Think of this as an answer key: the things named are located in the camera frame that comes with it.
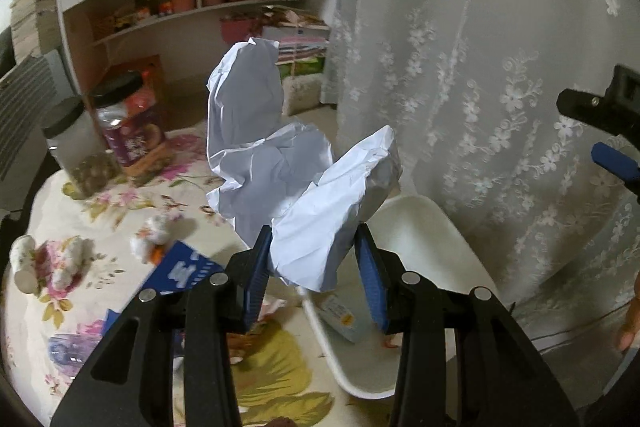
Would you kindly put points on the white floral lace curtain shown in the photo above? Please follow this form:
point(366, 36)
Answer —
point(475, 57)

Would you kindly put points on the white plastic bin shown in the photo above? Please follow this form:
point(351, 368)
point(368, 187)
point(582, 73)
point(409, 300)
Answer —
point(430, 237)

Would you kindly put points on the floral tablecloth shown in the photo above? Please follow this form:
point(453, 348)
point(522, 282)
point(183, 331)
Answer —
point(280, 372)

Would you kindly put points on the white sack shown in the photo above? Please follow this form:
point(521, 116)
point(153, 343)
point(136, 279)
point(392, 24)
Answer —
point(302, 94)

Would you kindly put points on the white shelf unit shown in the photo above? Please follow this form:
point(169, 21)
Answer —
point(80, 22)

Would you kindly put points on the clear jar with black lid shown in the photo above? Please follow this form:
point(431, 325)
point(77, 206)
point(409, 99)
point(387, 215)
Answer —
point(82, 147)

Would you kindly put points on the blue booklet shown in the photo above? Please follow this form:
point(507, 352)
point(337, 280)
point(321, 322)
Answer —
point(180, 269)

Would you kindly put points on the purple label jar black lid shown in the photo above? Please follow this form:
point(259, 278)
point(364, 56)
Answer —
point(135, 132)

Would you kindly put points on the tall stack of books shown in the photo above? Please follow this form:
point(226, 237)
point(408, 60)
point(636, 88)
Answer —
point(32, 22)

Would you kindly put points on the pile of papers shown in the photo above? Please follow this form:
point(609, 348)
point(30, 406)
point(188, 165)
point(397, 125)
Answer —
point(300, 42)

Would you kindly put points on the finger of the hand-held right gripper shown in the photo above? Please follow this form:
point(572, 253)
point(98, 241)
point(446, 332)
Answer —
point(595, 109)
point(612, 159)

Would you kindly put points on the pink storage box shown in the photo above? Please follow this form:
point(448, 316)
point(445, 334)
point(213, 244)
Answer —
point(235, 31)

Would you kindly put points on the white paper sheet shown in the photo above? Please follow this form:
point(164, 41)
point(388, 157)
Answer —
point(310, 227)

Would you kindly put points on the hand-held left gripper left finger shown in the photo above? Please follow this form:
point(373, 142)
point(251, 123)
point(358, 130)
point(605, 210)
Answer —
point(256, 279)

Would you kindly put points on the red cardboard box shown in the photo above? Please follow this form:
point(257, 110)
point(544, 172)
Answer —
point(152, 69)

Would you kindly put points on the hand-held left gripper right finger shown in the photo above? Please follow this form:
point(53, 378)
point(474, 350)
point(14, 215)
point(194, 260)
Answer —
point(372, 277)

